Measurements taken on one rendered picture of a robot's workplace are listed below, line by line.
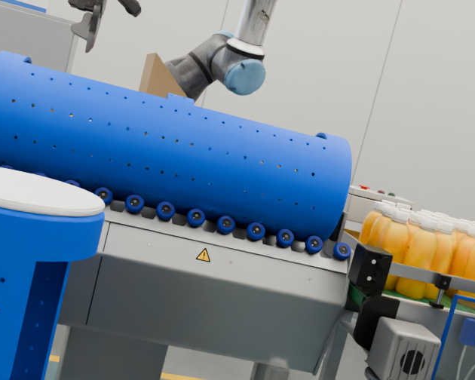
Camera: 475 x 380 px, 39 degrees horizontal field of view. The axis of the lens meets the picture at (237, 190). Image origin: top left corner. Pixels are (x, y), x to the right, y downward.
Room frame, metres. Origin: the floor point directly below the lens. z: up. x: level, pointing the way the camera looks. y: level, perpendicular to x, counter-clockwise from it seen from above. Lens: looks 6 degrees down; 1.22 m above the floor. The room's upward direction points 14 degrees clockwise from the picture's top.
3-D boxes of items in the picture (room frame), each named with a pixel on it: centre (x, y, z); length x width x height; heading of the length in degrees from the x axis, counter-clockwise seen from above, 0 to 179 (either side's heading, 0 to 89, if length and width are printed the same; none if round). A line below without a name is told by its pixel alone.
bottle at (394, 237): (1.66, -0.41, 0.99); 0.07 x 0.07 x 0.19
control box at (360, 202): (2.07, -0.43, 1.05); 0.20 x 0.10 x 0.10; 100
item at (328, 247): (1.75, -0.27, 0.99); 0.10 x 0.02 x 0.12; 10
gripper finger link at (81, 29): (1.61, 0.45, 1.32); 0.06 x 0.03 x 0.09; 100
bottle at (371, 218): (1.79, -0.38, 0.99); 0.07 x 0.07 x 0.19
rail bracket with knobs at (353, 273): (1.56, -0.35, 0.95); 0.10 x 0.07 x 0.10; 10
